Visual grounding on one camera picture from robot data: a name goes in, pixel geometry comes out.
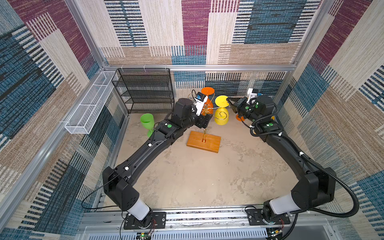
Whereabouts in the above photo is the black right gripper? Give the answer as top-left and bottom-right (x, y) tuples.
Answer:
(226, 96), (261, 123)

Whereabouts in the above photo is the orange back wine glass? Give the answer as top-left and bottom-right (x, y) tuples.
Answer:
(201, 87), (215, 116)

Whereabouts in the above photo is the orange wine glass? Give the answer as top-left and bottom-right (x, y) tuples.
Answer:
(201, 87), (215, 116)
(236, 114), (245, 122)

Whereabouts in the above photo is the yellow back wine glass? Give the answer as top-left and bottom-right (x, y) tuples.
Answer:
(215, 95), (229, 126)

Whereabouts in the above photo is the green wine glass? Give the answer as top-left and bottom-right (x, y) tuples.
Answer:
(140, 113), (155, 138)

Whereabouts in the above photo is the orange front wine glass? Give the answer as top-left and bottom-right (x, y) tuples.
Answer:
(236, 114), (245, 122)

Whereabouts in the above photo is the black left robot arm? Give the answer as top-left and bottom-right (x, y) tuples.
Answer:
(103, 96), (212, 228)

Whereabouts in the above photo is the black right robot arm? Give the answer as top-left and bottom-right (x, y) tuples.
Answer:
(226, 96), (336, 224)

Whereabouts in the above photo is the black mesh shelf rack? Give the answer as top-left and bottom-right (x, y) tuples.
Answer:
(112, 68), (175, 114)

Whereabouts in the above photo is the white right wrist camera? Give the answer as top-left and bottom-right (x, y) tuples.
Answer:
(247, 88), (259, 104)

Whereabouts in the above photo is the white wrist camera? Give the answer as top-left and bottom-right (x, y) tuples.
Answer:
(247, 88), (259, 104)
(193, 92), (208, 116)

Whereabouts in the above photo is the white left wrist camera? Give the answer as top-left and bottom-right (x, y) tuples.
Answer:
(193, 92), (208, 116)

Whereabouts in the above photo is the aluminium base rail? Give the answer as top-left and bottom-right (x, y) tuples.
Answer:
(75, 206), (342, 240)

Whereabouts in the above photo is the white mesh wall basket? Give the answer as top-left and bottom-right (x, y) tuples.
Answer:
(65, 71), (115, 135)

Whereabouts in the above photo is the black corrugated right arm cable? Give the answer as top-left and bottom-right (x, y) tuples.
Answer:
(248, 101), (360, 240)

